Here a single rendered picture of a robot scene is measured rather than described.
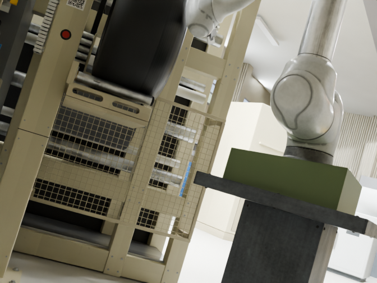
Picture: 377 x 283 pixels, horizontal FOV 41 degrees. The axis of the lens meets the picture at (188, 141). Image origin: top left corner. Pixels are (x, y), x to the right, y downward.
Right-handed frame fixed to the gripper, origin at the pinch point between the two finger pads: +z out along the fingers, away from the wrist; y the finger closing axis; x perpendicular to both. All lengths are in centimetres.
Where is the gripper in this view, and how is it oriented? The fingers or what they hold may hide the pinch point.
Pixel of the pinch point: (210, 37)
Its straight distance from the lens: 223.5
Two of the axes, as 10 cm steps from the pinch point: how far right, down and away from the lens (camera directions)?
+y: -3.8, -8.0, 4.7
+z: 1.1, 4.6, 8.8
